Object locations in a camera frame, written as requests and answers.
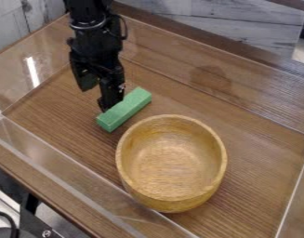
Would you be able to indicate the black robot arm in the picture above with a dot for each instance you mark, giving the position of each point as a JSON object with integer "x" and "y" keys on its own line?
{"x": 87, "y": 10}

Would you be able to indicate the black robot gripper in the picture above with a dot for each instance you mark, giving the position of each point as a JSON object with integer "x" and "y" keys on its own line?
{"x": 93, "y": 57}

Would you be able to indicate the black metal table bracket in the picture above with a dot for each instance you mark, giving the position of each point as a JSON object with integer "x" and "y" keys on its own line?
{"x": 29, "y": 222}

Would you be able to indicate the brown wooden bowl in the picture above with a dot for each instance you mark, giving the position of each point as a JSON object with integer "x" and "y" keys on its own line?
{"x": 171, "y": 161}

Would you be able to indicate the clear acrylic tray wall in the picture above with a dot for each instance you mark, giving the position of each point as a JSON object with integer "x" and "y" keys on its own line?
{"x": 84, "y": 197}

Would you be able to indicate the green rectangular block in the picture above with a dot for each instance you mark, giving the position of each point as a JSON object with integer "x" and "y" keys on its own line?
{"x": 124, "y": 110}

